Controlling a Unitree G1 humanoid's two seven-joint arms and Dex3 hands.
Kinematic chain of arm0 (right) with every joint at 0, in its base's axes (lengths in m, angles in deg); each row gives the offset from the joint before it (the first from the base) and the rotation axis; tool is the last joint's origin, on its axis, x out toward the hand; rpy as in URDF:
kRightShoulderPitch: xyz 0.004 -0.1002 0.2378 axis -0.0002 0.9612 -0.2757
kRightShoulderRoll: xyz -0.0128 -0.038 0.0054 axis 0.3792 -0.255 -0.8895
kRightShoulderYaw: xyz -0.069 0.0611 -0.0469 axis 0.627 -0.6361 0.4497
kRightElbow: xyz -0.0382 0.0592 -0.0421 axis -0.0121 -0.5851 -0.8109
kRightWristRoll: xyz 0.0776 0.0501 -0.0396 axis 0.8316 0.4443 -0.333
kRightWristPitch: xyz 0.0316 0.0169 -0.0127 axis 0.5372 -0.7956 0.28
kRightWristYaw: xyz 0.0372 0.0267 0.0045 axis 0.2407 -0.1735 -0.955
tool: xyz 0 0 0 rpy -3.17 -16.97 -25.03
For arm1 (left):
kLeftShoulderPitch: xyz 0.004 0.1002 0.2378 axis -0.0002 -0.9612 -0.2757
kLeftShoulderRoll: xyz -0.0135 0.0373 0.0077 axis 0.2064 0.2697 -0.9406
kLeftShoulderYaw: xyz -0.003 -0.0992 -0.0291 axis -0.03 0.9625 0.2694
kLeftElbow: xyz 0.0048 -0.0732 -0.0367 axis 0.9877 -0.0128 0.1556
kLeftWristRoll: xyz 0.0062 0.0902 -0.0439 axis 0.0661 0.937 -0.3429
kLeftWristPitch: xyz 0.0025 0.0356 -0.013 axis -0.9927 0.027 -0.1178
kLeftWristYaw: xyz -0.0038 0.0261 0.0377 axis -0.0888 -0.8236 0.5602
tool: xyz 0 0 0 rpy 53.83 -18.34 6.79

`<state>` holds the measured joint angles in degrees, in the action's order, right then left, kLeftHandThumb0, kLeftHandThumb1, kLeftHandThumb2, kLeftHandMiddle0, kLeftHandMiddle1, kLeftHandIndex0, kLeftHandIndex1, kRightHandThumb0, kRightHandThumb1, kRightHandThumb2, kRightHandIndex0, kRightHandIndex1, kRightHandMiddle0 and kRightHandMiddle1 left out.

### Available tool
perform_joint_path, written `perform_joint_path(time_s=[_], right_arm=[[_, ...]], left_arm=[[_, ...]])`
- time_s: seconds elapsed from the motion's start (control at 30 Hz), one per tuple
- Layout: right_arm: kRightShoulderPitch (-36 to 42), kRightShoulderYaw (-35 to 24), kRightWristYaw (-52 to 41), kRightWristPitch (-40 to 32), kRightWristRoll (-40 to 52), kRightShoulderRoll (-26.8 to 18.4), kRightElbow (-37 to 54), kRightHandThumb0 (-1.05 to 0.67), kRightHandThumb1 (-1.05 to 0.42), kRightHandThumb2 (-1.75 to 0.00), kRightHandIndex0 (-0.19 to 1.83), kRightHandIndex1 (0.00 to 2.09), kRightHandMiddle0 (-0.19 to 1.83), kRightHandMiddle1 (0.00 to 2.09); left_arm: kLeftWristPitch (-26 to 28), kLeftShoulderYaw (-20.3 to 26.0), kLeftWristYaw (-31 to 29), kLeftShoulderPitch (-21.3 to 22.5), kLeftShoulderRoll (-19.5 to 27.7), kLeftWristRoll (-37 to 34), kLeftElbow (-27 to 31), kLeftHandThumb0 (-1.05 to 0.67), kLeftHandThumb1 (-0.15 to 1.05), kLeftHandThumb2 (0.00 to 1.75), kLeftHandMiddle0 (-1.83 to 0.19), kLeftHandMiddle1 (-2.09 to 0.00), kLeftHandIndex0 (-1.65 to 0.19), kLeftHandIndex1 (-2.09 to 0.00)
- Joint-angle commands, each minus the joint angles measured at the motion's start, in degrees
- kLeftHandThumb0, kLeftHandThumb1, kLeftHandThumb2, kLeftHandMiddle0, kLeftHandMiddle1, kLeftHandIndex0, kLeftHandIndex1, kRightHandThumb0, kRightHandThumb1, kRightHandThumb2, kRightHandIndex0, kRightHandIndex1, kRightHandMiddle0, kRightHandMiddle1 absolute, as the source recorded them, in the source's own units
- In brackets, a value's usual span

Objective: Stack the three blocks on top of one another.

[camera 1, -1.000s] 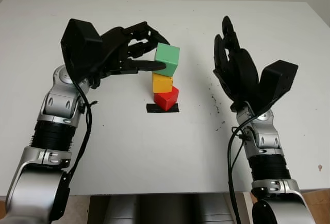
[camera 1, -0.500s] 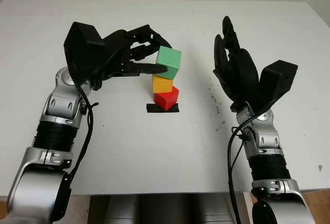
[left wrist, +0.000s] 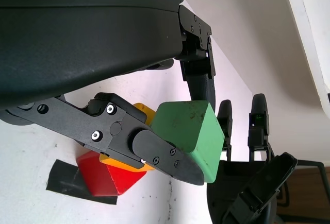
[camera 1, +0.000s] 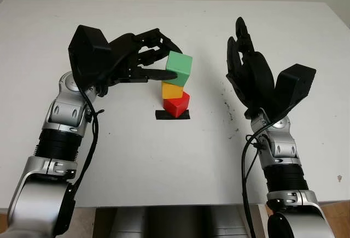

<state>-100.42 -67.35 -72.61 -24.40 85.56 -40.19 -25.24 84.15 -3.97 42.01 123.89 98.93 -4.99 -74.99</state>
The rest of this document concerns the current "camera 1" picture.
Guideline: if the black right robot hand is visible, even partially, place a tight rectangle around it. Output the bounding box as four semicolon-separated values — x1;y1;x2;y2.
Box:
225;16;276;119

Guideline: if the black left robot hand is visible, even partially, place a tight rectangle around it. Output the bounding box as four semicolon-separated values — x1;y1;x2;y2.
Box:
92;27;183;98

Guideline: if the green wooden block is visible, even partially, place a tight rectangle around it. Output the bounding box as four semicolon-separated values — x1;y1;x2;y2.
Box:
165;51;193;87

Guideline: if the yellow wooden block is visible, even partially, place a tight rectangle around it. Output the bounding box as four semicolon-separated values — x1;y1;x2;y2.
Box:
161;81;183;100

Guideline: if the red wooden block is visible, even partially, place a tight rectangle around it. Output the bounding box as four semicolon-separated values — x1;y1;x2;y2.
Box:
163;91;190;118

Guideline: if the black tape strip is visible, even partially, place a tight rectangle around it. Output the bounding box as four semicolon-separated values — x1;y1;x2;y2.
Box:
155;109;191;120

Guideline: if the dark grey robot torso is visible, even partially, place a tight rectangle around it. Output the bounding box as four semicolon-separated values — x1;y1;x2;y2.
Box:
94;206;254;238

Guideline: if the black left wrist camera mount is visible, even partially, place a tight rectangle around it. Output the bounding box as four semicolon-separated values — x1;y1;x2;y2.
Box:
67;25;113;88

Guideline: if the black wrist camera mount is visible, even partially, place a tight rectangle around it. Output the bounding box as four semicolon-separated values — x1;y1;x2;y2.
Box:
273;63;317;115
67;25;113;88

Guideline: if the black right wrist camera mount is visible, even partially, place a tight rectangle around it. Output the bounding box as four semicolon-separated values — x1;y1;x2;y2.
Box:
273;63;317;115

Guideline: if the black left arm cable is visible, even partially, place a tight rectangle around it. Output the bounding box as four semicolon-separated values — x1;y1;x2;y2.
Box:
53;84;105;236

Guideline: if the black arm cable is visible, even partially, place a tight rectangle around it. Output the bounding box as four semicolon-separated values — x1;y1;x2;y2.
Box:
53;84;105;236
241;116;276;238

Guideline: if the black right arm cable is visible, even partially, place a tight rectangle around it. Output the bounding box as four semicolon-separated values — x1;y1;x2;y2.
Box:
241;116;276;238

